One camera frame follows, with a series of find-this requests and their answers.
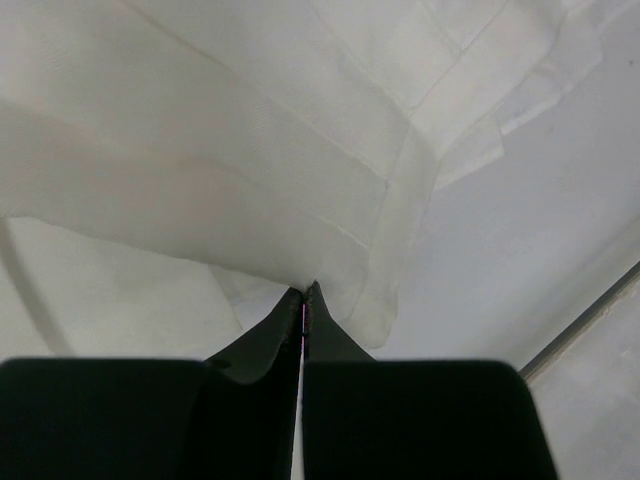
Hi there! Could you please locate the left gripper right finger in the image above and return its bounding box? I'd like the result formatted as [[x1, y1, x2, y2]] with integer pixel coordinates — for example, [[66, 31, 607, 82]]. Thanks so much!
[[301, 284, 558, 479]]

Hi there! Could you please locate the white pleated skirt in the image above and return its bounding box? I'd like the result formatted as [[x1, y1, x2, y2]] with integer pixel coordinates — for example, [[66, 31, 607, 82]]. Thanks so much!
[[1, 1, 625, 355]]

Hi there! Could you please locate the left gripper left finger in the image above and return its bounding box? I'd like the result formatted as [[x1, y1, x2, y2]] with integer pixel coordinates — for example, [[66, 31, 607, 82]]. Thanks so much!
[[1, 289, 303, 479]]

